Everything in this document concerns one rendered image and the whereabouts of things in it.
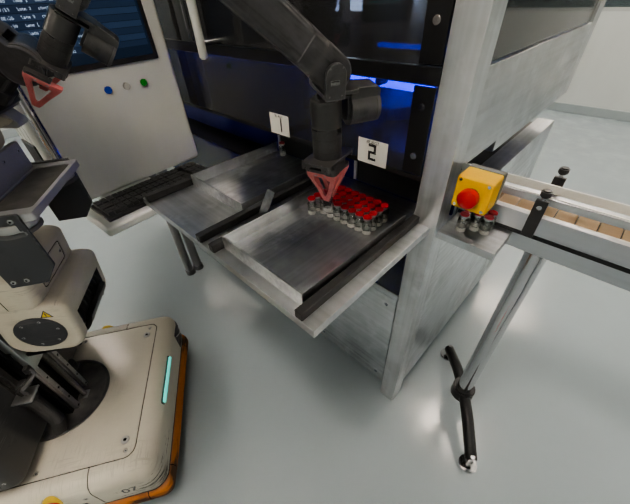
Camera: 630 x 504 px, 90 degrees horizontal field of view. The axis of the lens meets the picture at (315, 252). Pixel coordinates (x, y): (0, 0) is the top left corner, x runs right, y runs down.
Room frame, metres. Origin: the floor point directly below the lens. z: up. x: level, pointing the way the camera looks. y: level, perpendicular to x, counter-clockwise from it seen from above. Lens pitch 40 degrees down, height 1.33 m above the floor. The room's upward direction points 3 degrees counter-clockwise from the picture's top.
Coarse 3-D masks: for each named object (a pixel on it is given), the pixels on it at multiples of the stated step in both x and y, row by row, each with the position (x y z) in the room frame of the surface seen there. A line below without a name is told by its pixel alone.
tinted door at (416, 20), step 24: (288, 0) 0.93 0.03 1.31; (312, 0) 0.88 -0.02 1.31; (336, 0) 0.83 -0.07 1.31; (360, 0) 0.78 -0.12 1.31; (384, 0) 0.74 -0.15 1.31; (408, 0) 0.71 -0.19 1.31; (336, 24) 0.83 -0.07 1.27; (360, 24) 0.78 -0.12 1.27; (384, 24) 0.74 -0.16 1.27; (408, 24) 0.70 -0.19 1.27; (360, 48) 0.78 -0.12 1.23; (384, 48) 0.74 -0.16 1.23; (408, 48) 0.70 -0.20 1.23
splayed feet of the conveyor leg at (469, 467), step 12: (456, 360) 0.70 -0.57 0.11; (456, 372) 0.64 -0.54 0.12; (456, 384) 0.58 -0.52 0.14; (456, 396) 0.55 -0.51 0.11; (468, 396) 0.54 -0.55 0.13; (468, 408) 0.50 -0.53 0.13; (468, 420) 0.46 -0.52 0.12; (468, 432) 0.42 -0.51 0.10; (468, 444) 0.39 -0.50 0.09; (468, 456) 0.36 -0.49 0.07; (468, 468) 0.34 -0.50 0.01
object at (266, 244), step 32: (256, 224) 0.63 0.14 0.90; (288, 224) 0.65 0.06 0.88; (320, 224) 0.64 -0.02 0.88; (384, 224) 0.62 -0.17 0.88; (256, 256) 0.53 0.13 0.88; (288, 256) 0.52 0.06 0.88; (320, 256) 0.52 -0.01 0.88; (352, 256) 0.48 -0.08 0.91; (288, 288) 0.40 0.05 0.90; (320, 288) 0.41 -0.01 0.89
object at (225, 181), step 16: (272, 144) 1.11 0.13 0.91; (240, 160) 1.01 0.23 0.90; (256, 160) 1.04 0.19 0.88; (272, 160) 1.04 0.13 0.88; (288, 160) 1.03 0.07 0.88; (192, 176) 0.88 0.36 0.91; (208, 176) 0.92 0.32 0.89; (224, 176) 0.93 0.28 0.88; (240, 176) 0.93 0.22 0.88; (256, 176) 0.92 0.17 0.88; (272, 176) 0.91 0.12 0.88; (288, 176) 0.91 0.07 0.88; (304, 176) 0.86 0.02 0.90; (208, 192) 0.82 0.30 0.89; (224, 192) 0.83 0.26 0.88; (240, 192) 0.82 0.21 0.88; (256, 192) 0.82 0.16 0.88; (240, 208) 0.71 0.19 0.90
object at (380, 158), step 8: (360, 144) 0.76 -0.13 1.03; (368, 144) 0.74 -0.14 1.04; (376, 144) 0.72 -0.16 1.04; (384, 144) 0.71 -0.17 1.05; (360, 152) 0.76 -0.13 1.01; (376, 152) 0.72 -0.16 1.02; (384, 152) 0.71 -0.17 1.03; (360, 160) 0.75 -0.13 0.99; (368, 160) 0.74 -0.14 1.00; (376, 160) 0.72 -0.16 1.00; (384, 160) 0.70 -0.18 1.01; (384, 168) 0.70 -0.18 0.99
